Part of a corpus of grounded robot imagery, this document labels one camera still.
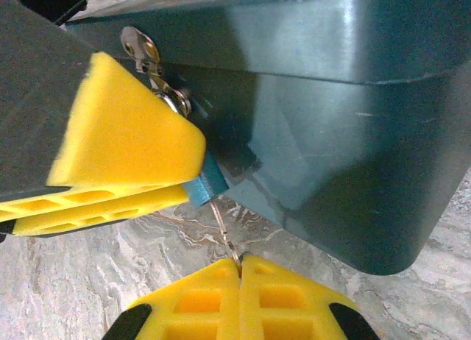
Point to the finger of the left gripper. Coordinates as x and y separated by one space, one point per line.
92 207
125 134

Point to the small blue padlock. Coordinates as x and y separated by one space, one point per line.
208 187

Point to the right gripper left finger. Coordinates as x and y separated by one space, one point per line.
202 303

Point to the starry night print tin box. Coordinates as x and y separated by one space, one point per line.
331 134

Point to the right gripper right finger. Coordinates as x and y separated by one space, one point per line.
287 303

